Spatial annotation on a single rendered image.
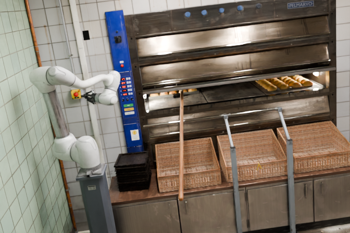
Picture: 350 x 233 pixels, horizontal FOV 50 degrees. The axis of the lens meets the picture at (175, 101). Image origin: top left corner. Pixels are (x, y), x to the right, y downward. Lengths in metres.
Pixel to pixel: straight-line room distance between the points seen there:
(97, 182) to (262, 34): 1.97
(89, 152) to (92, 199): 0.38
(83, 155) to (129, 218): 0.85
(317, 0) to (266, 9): 0.47
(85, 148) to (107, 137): 0.89
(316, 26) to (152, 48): 1.54
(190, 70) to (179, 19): 0.48
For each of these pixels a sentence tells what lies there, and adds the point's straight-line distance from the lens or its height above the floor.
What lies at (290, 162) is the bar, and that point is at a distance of 3.36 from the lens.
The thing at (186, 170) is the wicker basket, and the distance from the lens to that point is 3.69.
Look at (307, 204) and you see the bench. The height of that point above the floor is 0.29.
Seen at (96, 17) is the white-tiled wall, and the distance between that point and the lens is 3.50.
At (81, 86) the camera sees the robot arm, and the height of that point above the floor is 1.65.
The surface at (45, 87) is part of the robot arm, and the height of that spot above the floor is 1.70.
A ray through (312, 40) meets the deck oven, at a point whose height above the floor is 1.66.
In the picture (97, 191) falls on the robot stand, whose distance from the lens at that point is 2.97.
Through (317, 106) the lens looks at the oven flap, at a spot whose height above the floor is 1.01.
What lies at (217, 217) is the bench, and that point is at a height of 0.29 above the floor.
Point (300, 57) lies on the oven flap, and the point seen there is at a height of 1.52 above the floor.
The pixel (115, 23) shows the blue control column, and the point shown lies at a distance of 3.46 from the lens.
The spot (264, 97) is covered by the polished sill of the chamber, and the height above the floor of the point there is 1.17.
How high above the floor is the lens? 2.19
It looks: 15 degrees down
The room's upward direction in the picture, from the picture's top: 7 degrees counter-clockwise
